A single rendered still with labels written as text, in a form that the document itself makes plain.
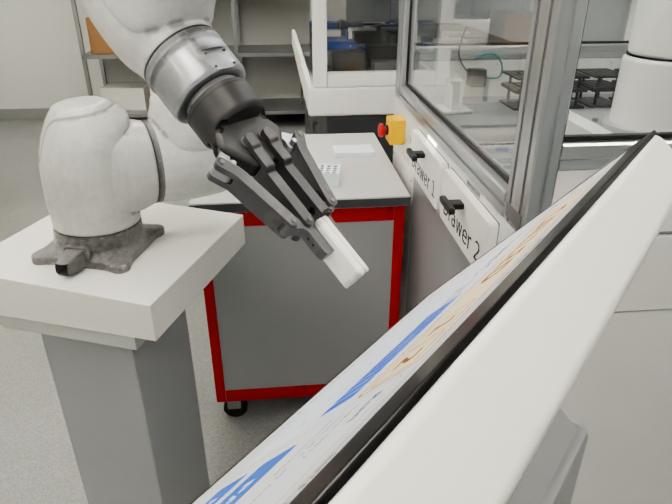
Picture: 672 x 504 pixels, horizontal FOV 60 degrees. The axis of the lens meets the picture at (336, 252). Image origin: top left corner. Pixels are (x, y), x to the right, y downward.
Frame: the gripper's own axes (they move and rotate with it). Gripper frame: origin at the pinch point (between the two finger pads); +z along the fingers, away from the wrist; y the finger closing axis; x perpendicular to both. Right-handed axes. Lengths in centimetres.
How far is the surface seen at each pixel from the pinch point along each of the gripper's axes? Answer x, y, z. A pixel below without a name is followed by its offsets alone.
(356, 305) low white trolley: 83, 77, 4
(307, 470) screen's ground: -22.2, -30.2, 9.5
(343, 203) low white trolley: 59, 73, -19
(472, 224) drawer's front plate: 18, 50, 6
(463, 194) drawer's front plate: 19, 55, 1
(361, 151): 68, 105, -33
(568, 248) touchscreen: -25.8, -12.4, 10.4
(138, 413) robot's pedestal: 74, 4, -5
